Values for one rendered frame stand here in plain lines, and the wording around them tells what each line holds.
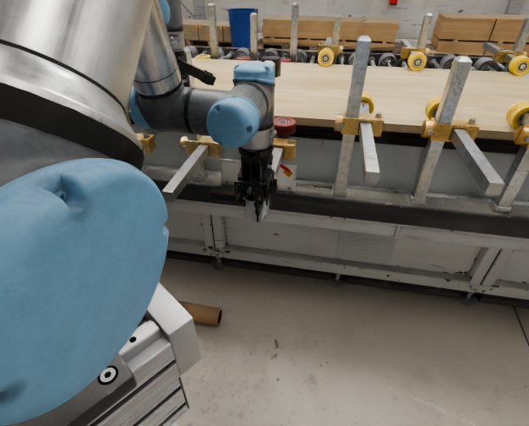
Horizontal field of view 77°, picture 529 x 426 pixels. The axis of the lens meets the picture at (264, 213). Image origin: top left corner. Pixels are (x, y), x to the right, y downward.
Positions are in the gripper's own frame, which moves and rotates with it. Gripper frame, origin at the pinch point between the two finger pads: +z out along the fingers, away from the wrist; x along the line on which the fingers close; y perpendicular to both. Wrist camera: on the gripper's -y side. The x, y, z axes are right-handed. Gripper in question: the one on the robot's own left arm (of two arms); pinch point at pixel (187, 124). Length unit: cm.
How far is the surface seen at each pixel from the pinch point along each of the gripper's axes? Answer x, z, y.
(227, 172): -2.3, 18.6, -12.7
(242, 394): 31, 96, -4
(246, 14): -525, -8, -230
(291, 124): 3.8, 2.6, -33.3
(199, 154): -0.2, 9.7, -2.8
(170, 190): 17.1, 11.2, 9.7
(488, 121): 27, 2, -96
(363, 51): 22, -21, -43
